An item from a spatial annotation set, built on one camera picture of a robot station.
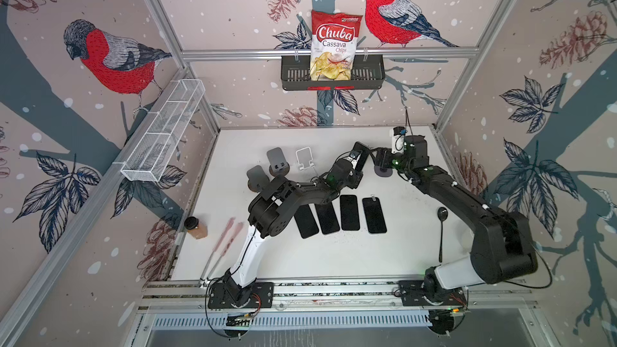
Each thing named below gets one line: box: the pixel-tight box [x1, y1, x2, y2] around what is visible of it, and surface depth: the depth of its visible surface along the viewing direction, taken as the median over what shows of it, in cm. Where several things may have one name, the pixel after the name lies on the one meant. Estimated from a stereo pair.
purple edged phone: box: [314, 202, 340, 235], surface depth 92 cm
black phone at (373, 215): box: [362, 196, 388, 234], surface depth 92 cm
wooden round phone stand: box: [266, 146, 291, 177], surface depth 103 cm
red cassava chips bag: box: [310, 9, 364, 82], surface depth 86 cm
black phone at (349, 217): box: [339, 194, 360, 231], surface depth 94 cm
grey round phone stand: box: [374, 165, 393, 178], surface depth 106 cm
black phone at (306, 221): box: [294, 204, 319, 239], surface depth 92 cm
